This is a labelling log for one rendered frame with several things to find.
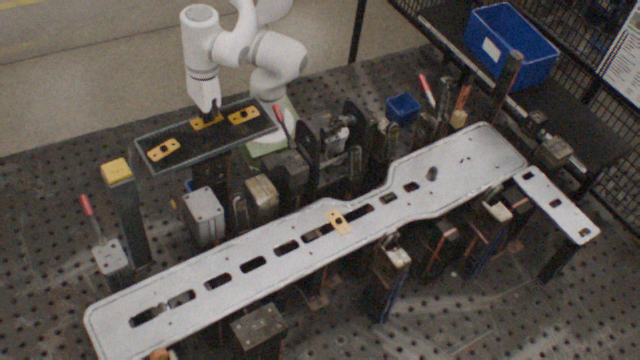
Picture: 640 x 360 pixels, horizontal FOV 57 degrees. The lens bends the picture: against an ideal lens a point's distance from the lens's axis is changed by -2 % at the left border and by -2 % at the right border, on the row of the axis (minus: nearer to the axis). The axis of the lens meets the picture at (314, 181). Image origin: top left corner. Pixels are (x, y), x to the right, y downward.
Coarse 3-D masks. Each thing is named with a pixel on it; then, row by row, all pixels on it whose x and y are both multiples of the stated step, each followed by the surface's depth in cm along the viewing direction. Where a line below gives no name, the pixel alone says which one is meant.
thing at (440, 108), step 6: (444, 78) 176; (450, 78) 176; (444, 84) 175; (450, 84) 176; (456, 84) 174; (438, 90) 178; (444, 90) 178; (450, 90) 174; (438, 96) 179; (444, 96) 181; (438, 102) 181; (444, 102) 182; (438, 108) 182; (444, 108) 184; (438, 114) 183; (444, 114) 185; (444, 120) 187
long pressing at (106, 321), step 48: (432, 144) 188; (480, 144) 190; (384, 192) 175; (432, 192) 177; (480, 192) 179; (240, 240) 160; (288, 240) 162; (336, 240) 163; (144, 288) 149; (192, 288) 151; (240, 288) 152; (96, 336) 141; (144, 336) 142
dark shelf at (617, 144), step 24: (456, 0) 233; (432, 24) 222; (456, 24) 223; (456, 48) 215; (480, 72) 209; (528, 96) 202; (552, 96) 203; (552, 120) 196; (576, 120) 197; (600, 120) 198; (576, 144) 190; (600, 144) 191; (624, 144) 192; (600, 168) 185
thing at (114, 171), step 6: (114, 162) 153; (120, 162) 153; (102, 168) 151; (108, 168) 151; (114, 168) 152; (120, 168) 152; (126, 168) 152; (108, 174) 150; (114, 174) 150; (120, 174) 151; (126, 174) 151; (108, 180) 149; (114, 180) 150
